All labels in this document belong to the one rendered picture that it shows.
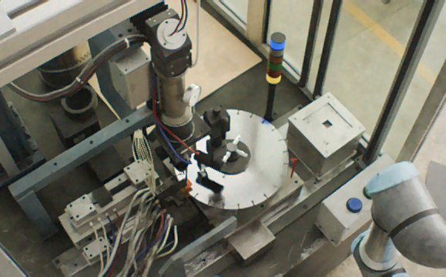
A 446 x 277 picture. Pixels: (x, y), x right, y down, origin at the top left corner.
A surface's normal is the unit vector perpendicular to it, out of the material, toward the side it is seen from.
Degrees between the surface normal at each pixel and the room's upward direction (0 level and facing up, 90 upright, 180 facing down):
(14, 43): 90
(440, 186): 0
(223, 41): 0
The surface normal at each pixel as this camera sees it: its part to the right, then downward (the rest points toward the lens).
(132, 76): 0.60, 0.68
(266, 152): 0.02, -0.54
